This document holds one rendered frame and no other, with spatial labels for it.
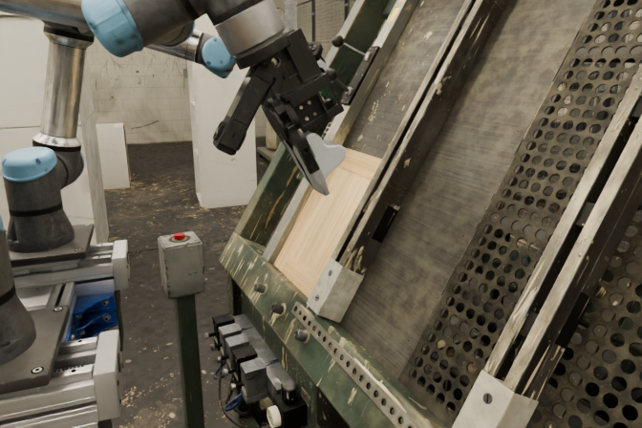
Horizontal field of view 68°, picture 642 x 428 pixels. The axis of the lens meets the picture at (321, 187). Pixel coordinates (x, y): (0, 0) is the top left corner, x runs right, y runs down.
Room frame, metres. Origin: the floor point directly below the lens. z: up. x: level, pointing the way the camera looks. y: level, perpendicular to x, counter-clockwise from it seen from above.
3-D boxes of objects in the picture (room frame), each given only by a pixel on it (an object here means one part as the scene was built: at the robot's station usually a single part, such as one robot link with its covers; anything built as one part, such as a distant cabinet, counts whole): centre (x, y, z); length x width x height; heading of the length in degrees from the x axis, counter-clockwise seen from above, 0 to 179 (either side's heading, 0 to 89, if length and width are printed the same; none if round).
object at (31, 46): (3.32, 1.91, 0.88); 0.90 x 0.60 x 1.75; 20
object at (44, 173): (1.15, 0.71, 1.20); 0.13 x 0.12 x 0.14; 7
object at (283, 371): (1.08, 0.19, 0.69); 0.50 x 0.14 x 0.24; 28
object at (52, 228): (1.14, 0.71, 1.09); 0.15 x 0.15 x 0.10
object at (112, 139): (5.66, 2.64, 0.36); 0.58 x 0.45 x 0.72; 110
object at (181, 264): (1.44, 0.45, 0.84); 0.12 x 0.12 x 0.18; 28
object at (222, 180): (5.06, 1.05, 1.03); 0.61 x 0.58 x 2.05; 20
